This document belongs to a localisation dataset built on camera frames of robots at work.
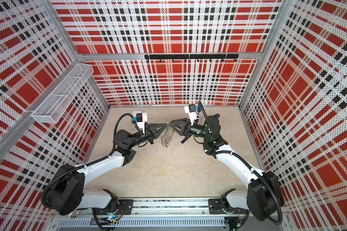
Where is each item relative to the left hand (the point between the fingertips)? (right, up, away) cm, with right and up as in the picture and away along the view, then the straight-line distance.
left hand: (167, 127), depth 67 cm
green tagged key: (+1, -2, +1) cm, 2 cm away
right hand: (+2, +1, -1) cm, 2 cm away
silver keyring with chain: (0, -5, 0) cm, 5 cm away
